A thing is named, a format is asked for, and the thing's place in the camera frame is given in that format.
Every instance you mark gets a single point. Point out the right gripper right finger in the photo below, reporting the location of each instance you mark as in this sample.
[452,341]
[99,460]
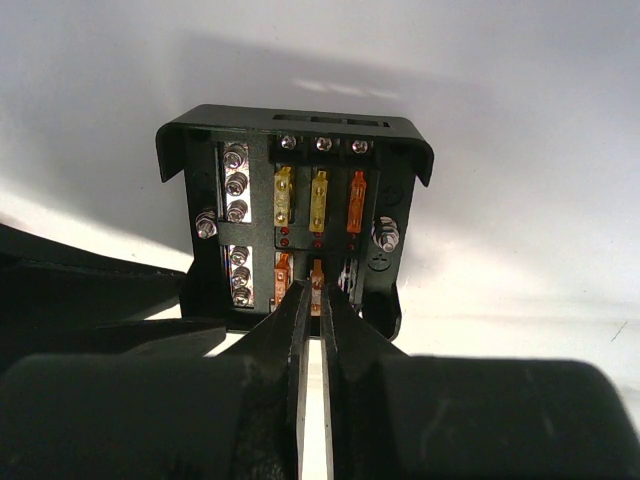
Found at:
[358,432]

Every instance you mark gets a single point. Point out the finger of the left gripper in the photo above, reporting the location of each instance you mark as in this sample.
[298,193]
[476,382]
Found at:
[49,287]
[166,337]

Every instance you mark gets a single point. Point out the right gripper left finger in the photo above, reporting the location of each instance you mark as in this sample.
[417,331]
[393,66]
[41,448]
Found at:
[259,402]

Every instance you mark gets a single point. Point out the orange blade fuse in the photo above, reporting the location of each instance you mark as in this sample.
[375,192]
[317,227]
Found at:
[317,284]
[356,202]
[283,275]

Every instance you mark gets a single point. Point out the black fuse box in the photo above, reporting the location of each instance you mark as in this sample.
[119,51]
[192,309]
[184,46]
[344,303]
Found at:
[228,156]

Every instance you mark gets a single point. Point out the yellow blade fuse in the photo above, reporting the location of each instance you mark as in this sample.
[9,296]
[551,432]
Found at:
[282,197]
[318,201]

